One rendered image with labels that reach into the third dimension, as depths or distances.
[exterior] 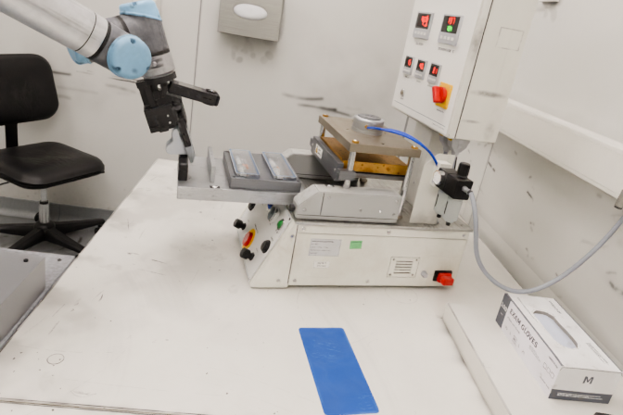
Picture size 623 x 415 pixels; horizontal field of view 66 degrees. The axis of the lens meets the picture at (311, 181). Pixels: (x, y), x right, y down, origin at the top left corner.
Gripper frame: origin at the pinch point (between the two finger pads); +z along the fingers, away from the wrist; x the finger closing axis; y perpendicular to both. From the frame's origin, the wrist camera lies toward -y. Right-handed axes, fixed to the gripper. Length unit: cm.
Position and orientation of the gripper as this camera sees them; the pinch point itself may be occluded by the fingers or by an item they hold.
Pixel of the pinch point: (193, 156)
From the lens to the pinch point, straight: 116.9
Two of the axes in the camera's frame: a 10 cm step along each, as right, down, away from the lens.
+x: 2.4, 3.6, -9.0
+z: 1.7, 9.0, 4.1
